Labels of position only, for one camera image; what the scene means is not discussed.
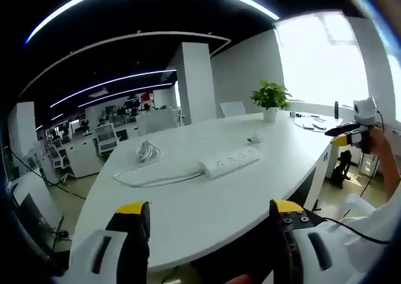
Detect black backpack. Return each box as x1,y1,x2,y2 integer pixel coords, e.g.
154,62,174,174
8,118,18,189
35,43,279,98
331,149,354,188

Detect dark monitor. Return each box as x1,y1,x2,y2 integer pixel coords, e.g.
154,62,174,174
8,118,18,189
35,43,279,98
13,192,64,238

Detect person's left hand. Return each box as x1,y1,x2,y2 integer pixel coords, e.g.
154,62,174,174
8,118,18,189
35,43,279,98
228,274,252,284

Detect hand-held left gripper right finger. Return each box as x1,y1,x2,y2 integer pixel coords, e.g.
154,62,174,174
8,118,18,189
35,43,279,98
269,198,341,284

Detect person's white shirt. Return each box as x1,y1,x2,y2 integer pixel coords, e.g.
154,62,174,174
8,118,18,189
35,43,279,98
313,192,399,284

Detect white charger with cable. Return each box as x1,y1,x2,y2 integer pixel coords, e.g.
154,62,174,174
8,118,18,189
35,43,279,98
135,139,164,164

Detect white power strip cable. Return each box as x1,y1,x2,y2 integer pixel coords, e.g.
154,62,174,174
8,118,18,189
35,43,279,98
112,166,208,188

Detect white mesh office chair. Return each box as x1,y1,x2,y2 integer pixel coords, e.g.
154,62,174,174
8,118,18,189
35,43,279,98
46,143,71,172
93,122,119,157

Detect white desk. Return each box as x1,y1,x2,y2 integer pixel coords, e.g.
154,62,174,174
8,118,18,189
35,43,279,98
71,109,346,273

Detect green potted plant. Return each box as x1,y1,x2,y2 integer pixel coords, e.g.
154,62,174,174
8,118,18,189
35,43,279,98
250,79,293,122

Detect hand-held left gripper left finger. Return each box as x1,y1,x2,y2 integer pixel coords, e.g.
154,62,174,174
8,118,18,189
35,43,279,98
67,200,152,284

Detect white office workstation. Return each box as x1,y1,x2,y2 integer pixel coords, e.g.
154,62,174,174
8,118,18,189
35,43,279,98
62,135,102,179

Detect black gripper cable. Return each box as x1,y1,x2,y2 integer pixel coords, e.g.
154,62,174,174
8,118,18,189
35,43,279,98
357,110,387,200
312,214,391,245

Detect white power strip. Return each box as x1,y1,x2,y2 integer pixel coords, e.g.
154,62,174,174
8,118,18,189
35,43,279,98
197,147,261,176

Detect round tray with papers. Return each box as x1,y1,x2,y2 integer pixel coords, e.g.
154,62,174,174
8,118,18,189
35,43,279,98
293,112,333,133

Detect person's right hand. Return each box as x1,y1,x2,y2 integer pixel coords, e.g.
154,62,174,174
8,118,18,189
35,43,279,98
363,127,390,155

